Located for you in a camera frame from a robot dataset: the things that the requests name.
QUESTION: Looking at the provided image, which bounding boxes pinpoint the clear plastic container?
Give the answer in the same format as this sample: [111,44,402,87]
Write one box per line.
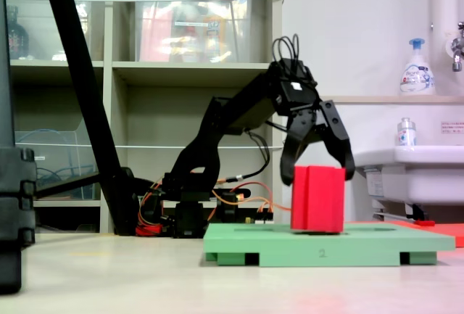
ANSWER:
[5,0,94,62]

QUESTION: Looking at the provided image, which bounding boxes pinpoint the white sink label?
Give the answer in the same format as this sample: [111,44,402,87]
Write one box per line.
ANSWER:
[365,168,385,198]

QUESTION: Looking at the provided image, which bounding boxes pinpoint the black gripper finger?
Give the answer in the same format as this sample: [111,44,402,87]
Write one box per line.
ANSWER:
[318,99,357,181]
[280,121,320,187]

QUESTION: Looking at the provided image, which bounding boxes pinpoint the pink text wall sign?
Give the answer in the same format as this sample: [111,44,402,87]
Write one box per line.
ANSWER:
[440,120,464,135]

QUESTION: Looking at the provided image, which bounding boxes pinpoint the orange labelled bottle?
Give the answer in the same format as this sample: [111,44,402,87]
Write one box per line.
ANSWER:
[202,0,228,63]

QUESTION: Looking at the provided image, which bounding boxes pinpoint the sink mounting bracket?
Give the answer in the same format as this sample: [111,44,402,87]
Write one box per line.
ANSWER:
[372,201,431,223]

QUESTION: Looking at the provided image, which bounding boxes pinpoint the clear bin with blue cables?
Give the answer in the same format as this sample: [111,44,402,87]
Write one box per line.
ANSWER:
[14,117,102,202]

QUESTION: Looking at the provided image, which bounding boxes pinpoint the clear storage bin with supplies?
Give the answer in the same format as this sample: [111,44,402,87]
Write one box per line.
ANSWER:
[133,0,254,64]

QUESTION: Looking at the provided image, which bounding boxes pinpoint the black gripper wire loops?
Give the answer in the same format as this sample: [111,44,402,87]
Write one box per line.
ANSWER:
[272,33,301,62]

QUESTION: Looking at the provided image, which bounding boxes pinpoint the pink package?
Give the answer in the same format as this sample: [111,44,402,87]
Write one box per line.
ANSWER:
[139,5,173,63]

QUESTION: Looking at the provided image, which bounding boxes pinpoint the orange wire loop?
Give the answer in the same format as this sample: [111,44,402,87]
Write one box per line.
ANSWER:
[217,179,293,215]

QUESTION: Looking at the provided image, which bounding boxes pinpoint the dark glass bottle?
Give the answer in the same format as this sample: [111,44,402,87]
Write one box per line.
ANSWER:
[6,5,30,60]

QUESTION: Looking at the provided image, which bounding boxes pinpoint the beige shelf unit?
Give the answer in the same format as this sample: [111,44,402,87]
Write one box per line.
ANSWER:
[0,0,284,235]

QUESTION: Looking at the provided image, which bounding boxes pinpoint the metal faucet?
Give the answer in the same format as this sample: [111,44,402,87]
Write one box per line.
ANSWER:
[444,20,464,73]

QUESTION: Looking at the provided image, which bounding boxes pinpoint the white sink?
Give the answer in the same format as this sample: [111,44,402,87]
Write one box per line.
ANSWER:
[350,145,464,207]

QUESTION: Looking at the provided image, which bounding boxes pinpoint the black camera tripod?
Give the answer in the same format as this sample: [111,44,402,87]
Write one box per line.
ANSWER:
[34,0,160,237]

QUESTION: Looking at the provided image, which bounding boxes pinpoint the small clear sanitizer bottle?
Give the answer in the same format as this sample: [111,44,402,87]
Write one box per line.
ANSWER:
[396,117,418,147]

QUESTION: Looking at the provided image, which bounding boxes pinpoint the white pump soap bottle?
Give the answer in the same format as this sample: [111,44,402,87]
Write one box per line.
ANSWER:
[399,37,436,96]

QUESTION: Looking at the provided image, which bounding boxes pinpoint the circuit board with wires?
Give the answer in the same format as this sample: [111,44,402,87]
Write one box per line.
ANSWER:
[244,215,276,226]

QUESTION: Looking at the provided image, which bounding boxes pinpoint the green shape sorting board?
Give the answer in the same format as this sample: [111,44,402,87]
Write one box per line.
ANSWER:
[202,222,457,268]

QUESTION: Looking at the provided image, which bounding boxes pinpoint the red cross columnar block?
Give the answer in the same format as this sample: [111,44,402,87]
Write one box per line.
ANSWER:
[290,164,347,234]

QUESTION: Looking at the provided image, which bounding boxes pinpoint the long black cable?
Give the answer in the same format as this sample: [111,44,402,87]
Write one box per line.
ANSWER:
[243,131,272,181]

